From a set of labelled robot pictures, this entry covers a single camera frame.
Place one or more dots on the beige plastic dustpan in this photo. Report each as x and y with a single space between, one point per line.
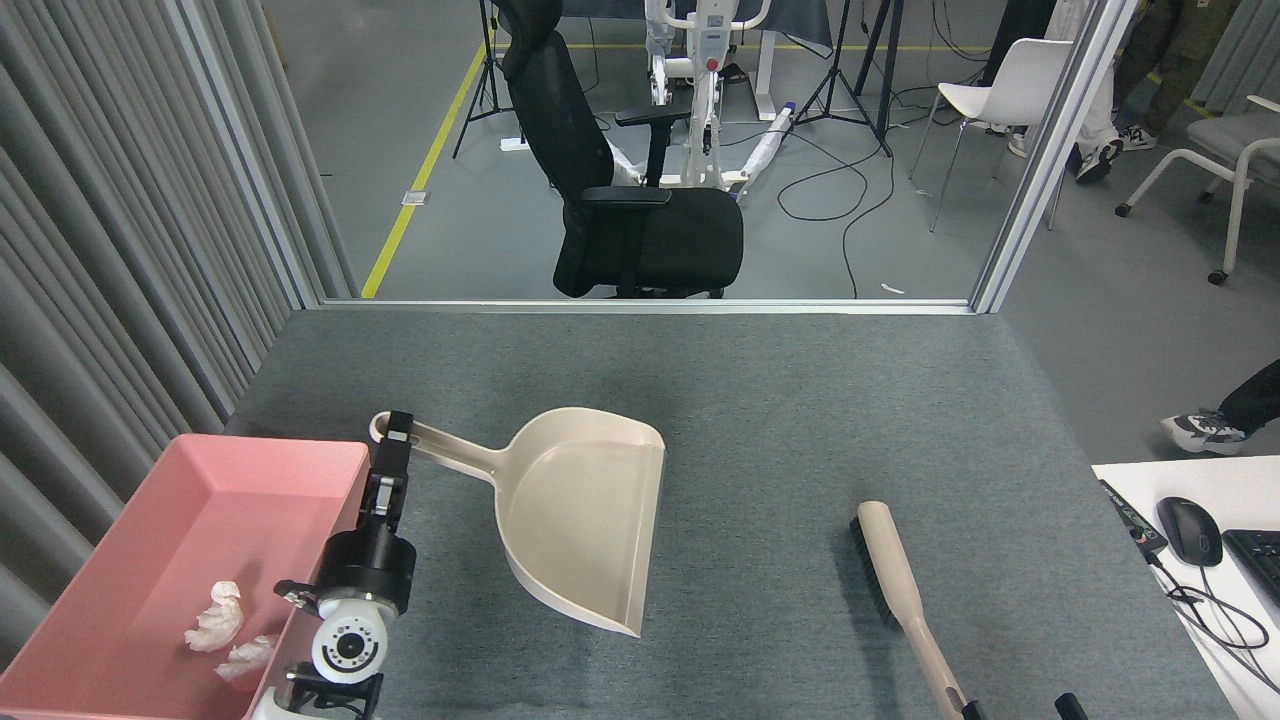
590 510

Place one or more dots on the narrow grey curtain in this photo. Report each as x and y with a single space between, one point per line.
1250 50

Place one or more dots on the wide grey curtain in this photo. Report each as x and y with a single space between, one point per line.
100 250

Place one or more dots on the large black tripod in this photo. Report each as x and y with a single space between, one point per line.
888 80

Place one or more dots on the black computer mouse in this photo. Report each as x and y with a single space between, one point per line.
1190 530

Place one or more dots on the black office chair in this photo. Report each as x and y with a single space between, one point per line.
650 235

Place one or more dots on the white paper ball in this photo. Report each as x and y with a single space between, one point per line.
215 615
245 657

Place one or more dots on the white side desk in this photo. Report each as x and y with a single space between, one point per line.
1230 480

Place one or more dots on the white power strip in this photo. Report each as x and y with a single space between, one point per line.
514 144

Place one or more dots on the black keyboard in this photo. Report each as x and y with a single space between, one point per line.
1258 560

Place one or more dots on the person's foot in sneaker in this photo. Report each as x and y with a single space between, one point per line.
1205 432

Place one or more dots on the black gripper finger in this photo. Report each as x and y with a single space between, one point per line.
1072 708
973 712

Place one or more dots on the grey chair with white frame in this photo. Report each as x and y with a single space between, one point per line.
1240 130

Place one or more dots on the silver rail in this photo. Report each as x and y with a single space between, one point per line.
650 306

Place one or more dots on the white plastic chair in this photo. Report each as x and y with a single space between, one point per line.
1010 90

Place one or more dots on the person in white trousers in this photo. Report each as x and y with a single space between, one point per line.
1100 110

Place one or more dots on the white stand on wheels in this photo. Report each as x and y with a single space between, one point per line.
705 90

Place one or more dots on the pink plastic bin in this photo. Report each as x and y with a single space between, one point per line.
150 560

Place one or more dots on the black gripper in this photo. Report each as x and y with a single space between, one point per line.
365 570

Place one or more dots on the thin black tripod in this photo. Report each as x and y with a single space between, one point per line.
489 50

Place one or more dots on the beige hand brush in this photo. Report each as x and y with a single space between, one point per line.
890 570

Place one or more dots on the person in olive trousers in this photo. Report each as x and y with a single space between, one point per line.
1160 40

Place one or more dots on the black flat device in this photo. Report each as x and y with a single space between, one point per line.
1130 518

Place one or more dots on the silver post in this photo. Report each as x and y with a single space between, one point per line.
1050 150

